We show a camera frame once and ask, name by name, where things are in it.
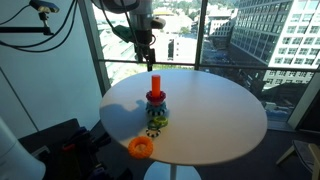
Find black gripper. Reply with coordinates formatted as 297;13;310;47
134;29;157;73

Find pink toy ring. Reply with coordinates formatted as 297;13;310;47
145;90;167;106

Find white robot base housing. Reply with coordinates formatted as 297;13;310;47
0;116;46;180

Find orange cylindrical peg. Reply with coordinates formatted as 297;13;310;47
151;74;162;95

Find grey window pillar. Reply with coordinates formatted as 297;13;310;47
77;0;112;97

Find dark vertical window mullion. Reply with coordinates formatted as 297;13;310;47
194;0;210;71

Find dark tool clutter pile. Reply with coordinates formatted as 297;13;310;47
42;125;134;180

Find black equipment box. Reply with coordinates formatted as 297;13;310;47
18;118;82;155

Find light wooden chair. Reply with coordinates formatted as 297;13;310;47
275;139;320;180

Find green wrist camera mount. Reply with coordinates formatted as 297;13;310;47
112;24;136;44

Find teal toy ring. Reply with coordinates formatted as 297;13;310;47
145;101;168;117

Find lime green toy ring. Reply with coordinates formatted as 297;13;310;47
153;115;169;128

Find dark green toy ring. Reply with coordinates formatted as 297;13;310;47
146;119;162;131

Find black and white toy ring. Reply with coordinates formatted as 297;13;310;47
145;128;162;138

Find dark horizontal window rail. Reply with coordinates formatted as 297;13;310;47
97;58;320;73

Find orange toy ring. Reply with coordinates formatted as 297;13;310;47
127;135;155;160

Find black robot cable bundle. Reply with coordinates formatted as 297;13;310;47
0;0;79;54

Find grey exterior camera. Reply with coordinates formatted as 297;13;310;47
28;0;61;14

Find white table pedestal base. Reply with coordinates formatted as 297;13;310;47
143;161;202;180

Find black camera boom mount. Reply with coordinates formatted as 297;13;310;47
0;11;55;36

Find thin black camera cable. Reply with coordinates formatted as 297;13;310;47
0;4;32;26

